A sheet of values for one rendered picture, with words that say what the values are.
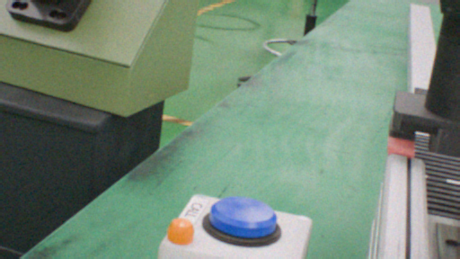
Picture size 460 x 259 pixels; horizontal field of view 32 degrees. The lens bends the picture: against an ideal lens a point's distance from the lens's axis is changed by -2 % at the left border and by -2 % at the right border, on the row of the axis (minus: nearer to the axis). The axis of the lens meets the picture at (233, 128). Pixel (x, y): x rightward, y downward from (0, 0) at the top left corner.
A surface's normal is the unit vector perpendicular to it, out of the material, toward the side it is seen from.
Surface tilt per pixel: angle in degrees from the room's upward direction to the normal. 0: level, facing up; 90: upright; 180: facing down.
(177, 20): 90
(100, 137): 90
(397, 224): 0
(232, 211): 3
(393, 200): 0
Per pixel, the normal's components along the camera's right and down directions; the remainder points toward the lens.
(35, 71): -0.40, 0.25
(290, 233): 0.14, -0.94
